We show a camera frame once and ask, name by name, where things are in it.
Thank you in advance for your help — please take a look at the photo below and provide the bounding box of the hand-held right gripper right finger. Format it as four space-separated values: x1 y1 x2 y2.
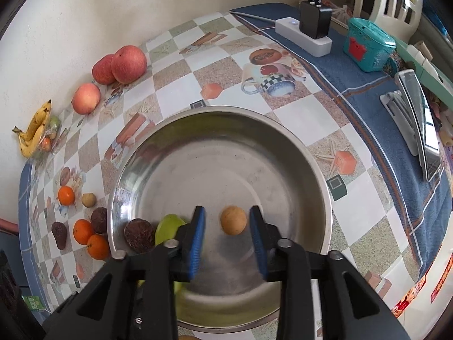
249 205 411 340

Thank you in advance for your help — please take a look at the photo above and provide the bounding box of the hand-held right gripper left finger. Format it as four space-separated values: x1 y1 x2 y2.
42 205 206 340

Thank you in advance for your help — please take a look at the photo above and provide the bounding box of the small round tan fruit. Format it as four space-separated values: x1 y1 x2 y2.
220 206 247 235

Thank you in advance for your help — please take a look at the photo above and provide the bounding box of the stainless steel bowl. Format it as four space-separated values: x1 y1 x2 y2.
106 105 333 333

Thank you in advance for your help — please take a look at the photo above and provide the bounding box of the green mango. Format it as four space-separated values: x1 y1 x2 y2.
138 213 192 293

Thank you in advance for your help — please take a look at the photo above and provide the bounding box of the dark brown passion fruit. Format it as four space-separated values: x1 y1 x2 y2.
124 219 155 254
91 207 108 234

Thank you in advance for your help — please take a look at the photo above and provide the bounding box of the orange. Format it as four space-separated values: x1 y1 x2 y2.
87 234 111 260
73 219 95 246
57 186 76 206

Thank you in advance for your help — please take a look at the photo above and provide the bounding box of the dark avocado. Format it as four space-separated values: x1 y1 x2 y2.
51 222 68 250

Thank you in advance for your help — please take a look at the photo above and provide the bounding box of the checkered tablecloth with blue border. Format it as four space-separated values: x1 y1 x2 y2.
18 3 453 340

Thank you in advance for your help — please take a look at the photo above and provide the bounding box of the green carton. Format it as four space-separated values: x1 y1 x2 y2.
21 295 45 312

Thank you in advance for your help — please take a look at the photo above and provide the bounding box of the pale pink apple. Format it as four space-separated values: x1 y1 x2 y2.
72 83 101 115

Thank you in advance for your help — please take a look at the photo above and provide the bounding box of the clear plastic bag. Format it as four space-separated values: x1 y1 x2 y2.
37 115 63 154

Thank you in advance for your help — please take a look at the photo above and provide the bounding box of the large red apple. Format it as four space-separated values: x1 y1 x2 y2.
111 45 148 85

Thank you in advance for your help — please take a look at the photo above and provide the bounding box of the white phone stand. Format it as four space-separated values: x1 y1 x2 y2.
380 91 420 156

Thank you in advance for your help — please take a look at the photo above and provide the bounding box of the small red apple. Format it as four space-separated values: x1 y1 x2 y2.
92 54 117 86

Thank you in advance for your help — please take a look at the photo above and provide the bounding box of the bunch of ripe bananas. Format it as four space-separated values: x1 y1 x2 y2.
13 100 52 158

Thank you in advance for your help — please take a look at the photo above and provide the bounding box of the smartphone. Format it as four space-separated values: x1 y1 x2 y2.
394 70 442 182

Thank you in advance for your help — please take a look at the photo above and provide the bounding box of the white power strip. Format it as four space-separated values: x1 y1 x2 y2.
274 18 333 58

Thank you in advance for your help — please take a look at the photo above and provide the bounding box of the teal plastic box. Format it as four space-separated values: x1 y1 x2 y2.
343 18 396 72

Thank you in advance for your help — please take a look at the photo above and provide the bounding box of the black charger block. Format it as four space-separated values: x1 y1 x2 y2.
299 1 332 40

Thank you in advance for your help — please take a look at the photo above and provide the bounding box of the light green plastic rack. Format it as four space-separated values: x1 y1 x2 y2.
394 37 453 94

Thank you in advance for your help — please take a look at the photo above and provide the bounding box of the white plastic chair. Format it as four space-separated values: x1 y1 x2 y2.
364 0 425 39

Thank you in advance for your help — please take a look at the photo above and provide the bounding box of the grey power strip cable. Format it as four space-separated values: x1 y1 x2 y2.
229 10 278 25

